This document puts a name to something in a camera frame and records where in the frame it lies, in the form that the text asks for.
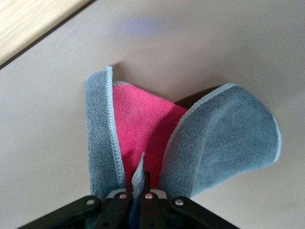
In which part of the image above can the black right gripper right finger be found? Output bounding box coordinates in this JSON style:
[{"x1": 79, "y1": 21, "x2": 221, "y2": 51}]
[{"x1": 140, "y1": 171, "x2": 166, "y2": 229}]

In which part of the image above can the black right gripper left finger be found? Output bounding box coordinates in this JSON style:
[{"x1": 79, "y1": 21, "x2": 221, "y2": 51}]
[{"x1": 95, "y1": 183, "x2": 133, "y2": 229}]

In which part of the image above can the grey and red cloth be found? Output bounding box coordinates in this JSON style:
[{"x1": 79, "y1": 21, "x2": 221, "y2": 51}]
[{"x1": 83, "y1": 66, "x2": 283, "y2": 229}]

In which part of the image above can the wooden cutting board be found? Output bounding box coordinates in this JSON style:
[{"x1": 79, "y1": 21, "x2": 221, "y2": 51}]
[{"x1": 0, "y1": 0, "x2": 95, "y2": 70}]

